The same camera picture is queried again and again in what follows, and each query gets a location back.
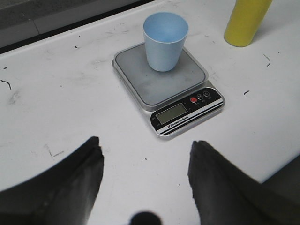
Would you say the silver electronic kitchen scale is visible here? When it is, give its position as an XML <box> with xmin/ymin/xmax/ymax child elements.
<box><xmin>112</xmin><ymin>43</ymin><xmax>225</xmax><ymax>139</ymax></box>

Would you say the yellow squeeze bottle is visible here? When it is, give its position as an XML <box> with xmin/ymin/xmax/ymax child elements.
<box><xmin>224</xmin><ymin>0</ymin><xmax>272</xmax><ymax>47</ymax></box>

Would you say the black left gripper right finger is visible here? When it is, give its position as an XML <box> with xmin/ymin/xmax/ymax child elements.
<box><xmin>187</xmin><ymin>141</ymin><xmax>300</xmax><ymax>225</ymax></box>

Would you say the grey stone counter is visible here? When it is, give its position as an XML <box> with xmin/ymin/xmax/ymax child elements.
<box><xmin>0</xmin><ymin>0</ymin><xmax>147</xmax><ymax>47</ymax></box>

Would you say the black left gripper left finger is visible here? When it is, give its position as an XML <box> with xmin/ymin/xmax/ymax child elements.
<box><xmin>0</xmin><ymin>136</ymin><xmax>104</xmax><ymax>225</ymax></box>

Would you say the light blue plastic cup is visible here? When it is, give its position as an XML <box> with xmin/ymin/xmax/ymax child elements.
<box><xmin>143</xmin><ymin>12</ymin><xmax>188</xmax><ymax>72</ymax></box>

